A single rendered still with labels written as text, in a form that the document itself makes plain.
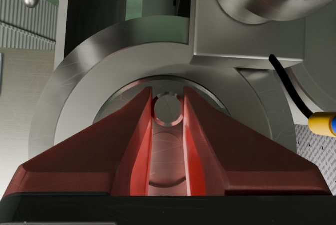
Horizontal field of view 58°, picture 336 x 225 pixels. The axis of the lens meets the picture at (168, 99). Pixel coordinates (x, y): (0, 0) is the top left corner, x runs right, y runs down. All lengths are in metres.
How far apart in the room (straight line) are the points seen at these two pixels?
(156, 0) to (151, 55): 0.37
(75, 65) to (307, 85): 0.13
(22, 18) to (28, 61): 3.14
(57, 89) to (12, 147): 0.38
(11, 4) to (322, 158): 3.42
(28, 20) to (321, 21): 3.63
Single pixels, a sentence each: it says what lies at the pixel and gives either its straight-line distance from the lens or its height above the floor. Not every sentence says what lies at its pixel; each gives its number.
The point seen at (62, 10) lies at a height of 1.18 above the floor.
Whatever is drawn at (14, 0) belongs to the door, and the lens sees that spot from 3.64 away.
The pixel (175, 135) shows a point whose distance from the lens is 0.15.
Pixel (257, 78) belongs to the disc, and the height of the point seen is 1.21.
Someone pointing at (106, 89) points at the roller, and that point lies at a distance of 0.16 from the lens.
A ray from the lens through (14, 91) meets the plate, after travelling 0.55.
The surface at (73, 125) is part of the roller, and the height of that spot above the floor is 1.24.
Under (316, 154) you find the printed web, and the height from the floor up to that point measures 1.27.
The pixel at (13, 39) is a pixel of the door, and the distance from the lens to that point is 3.56.
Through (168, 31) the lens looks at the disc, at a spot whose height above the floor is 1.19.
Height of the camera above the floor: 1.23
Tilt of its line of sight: 2 degrees down
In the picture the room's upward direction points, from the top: 177 degrees counter-clockwise
